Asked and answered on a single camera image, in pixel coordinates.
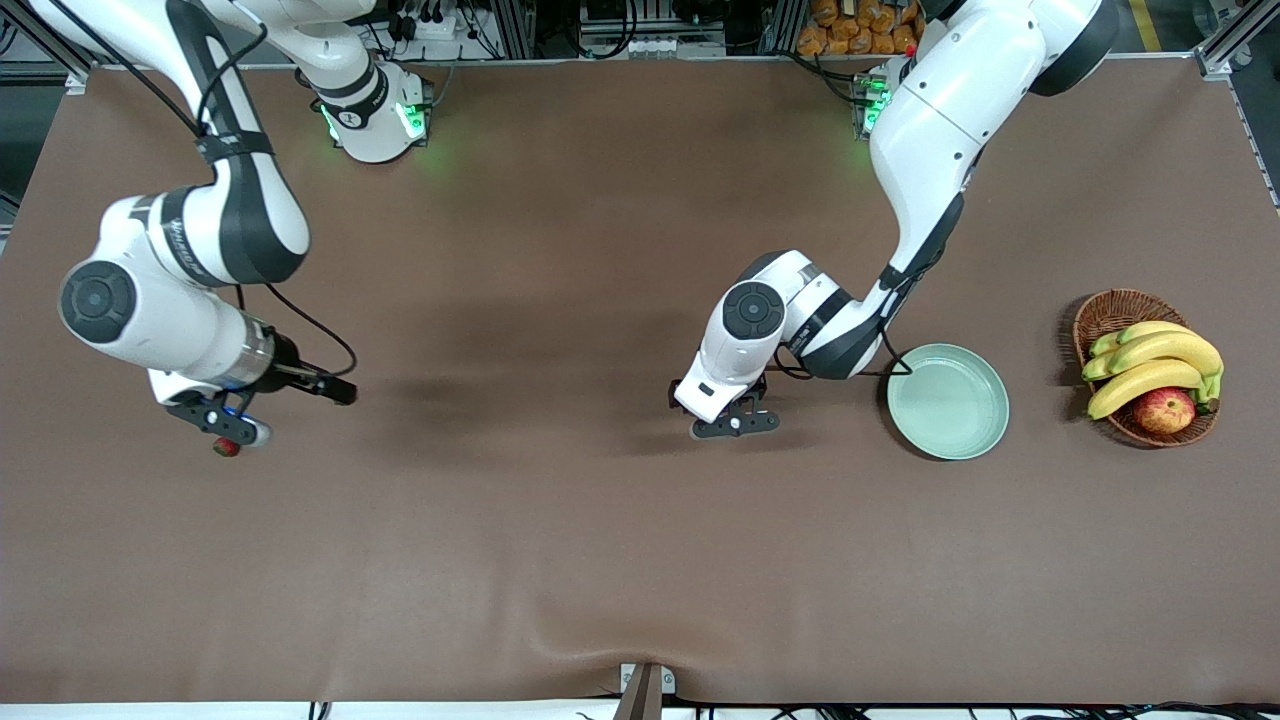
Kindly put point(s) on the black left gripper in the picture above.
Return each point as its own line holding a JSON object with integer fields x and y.
{"x": 760, "y": 386}

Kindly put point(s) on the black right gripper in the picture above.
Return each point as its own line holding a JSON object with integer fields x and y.
{"x": 290, "y": 368}

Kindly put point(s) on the red strawberry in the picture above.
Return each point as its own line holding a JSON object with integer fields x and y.
{"x": 224, "y": 449}

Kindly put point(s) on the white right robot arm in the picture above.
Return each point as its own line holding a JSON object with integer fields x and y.
{"x": 150, "y": 335}

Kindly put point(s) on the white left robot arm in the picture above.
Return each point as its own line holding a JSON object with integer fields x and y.
{"x": 950, "y": 120}

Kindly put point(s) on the light green round plate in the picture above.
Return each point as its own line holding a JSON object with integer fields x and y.
{"x": 950, "y": 410}

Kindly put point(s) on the grey metal mounting plate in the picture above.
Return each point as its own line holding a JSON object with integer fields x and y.
{"x": 627, "y": 680}

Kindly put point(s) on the brown table cover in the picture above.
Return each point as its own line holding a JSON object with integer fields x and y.
{"x": 640, "y": 500}

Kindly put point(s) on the white socket strip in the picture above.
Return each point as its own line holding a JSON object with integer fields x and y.
{"x": 650, "y": 46}

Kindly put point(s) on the brown wicker basket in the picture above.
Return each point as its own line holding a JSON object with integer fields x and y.
{"x": 1110, "y": 310}

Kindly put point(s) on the pile of orange bread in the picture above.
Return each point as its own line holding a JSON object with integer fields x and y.
{"x": 840, "y": 30}

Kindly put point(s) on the white power strip with plugs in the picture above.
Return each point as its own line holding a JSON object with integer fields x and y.
{"x": 428, "y": 25}

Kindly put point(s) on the yellow banana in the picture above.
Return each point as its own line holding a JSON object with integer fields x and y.
{"x": 1140, "y": 385}
{"x": 1150, "y": 330}
{"x": 1170, "y": 350}

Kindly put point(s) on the red apple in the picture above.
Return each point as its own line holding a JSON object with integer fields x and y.
{"x": 1164, "y": 411}

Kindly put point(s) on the aluminium corner profile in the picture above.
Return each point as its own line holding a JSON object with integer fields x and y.
{"x": 1225, "y": 45}

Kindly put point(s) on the aluminium frame post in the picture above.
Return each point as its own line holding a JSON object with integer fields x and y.
{"x": 515, "y": 25}
{"x": 780, "y": 25}

